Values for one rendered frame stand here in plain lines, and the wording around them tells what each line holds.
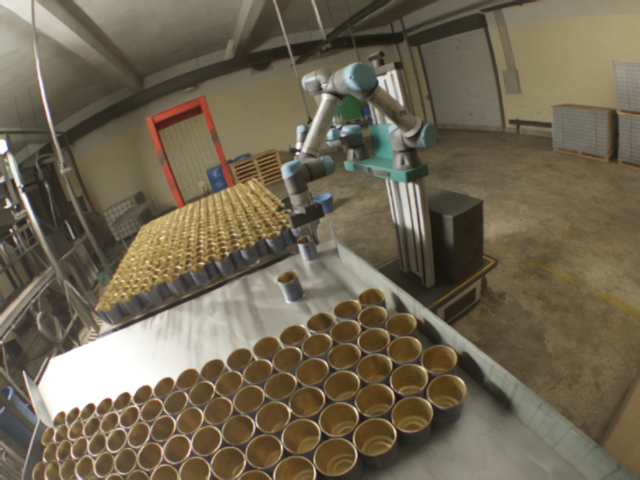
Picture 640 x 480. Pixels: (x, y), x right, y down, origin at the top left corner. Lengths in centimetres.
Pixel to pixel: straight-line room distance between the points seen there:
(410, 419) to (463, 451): 12
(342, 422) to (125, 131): 1041
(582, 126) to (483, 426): 667
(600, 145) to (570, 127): 78
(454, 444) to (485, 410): 9
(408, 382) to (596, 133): 659
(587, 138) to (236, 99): 1006
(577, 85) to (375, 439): 857
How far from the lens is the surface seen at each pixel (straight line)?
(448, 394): 60
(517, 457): 57
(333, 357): 63
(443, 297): 196
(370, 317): 71
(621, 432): 188
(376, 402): 60
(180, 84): 955
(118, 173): 1068
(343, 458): 57
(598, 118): 682
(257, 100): 1035
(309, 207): 97
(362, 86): 110
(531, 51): 918
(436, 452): 56
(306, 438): 60
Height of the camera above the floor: 160
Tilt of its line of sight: 25 degrees down
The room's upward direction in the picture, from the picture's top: 17 degrees counter-clockwise
